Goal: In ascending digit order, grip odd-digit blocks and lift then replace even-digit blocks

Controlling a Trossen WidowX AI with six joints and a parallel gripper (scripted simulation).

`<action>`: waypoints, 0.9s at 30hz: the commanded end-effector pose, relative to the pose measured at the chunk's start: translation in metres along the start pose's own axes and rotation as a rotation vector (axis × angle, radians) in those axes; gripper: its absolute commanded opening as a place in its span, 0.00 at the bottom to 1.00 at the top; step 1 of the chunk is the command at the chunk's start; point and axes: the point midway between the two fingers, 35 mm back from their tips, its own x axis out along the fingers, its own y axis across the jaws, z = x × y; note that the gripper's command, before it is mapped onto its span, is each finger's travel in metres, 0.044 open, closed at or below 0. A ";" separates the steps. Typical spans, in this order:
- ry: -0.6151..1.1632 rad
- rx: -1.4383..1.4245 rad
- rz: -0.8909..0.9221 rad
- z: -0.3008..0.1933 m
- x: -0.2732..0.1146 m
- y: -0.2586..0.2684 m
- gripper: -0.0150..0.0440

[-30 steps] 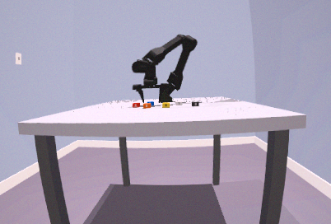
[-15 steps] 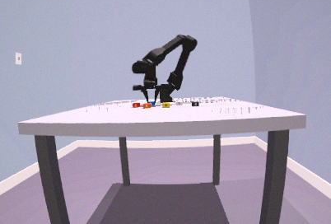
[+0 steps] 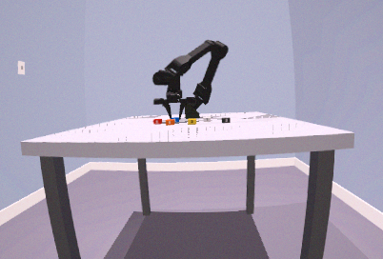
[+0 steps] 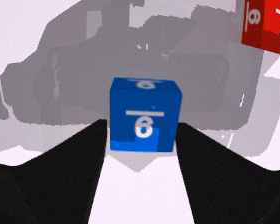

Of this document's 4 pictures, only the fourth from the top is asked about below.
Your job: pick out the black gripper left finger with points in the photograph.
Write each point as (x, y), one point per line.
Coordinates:
(58, 186)

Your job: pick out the red block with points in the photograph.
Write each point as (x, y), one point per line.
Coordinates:
(262, 25)

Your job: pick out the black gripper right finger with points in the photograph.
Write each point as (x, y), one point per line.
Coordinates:
(223, 187)

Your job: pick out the blue block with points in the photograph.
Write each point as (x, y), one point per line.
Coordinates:
(143, 114)

